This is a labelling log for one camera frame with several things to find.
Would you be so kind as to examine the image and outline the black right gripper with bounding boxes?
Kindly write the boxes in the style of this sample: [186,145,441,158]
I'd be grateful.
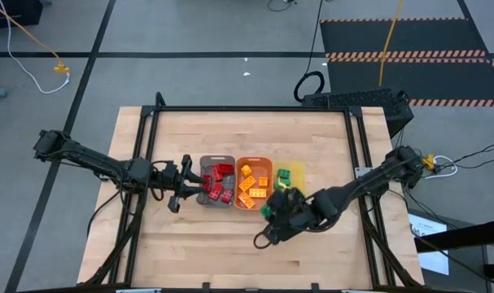
[266,187,317,246]

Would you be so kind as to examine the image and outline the gray plastic bin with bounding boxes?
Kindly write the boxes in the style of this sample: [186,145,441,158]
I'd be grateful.
[196,154,237,208]

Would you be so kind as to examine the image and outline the black perforated box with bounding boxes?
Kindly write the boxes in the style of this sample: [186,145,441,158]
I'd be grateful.
[301,88,415,138]

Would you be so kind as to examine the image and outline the black left base cable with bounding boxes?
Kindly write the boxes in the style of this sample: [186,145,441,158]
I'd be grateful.
[85,189,125,238]

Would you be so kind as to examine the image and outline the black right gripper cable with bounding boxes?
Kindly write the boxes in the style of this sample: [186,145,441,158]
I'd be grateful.
[252,230,274,251]

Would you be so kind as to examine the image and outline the black floor cable loop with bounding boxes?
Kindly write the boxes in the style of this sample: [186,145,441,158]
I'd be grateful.
[266,0,297,13]

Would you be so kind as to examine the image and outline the white sheet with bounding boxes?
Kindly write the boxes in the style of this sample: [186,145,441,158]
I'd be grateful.
[407,211,451,277]

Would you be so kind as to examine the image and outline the black hazard-striped floor mat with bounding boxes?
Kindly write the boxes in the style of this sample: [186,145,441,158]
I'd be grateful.
[326,58,494,109]
[319,17,488,59]

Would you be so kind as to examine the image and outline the white floor cable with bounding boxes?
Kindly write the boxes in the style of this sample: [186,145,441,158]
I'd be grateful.
[0,0,72,95]
[423,155,459,180]

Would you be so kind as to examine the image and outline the black coiled floor cable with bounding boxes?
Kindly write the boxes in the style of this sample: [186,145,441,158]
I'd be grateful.
[293,0,326,104]

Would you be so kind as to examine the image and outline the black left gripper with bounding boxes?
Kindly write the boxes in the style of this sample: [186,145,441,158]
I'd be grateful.
[150,154,208,201]

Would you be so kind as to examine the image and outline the yellow floor cable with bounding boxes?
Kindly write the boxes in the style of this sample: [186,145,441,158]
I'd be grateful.
[0,0,64,68]
[378,0,405,88]

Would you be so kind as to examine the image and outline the orange plastic bin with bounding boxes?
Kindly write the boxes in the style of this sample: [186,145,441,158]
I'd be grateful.
[233,156,274,212]

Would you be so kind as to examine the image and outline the yellow plastic bin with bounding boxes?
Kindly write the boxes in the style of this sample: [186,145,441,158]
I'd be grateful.
[271,160,308,199]

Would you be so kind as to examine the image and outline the black desk bar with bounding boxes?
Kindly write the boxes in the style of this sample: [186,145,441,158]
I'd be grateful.
[413,218,494,254]

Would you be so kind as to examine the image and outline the black aluminium table frame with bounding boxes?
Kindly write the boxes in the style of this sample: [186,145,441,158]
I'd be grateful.
[83,91,426,293]

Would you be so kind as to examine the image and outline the black cabinet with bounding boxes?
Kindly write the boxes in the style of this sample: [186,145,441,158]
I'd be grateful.
[0,0,44,30]

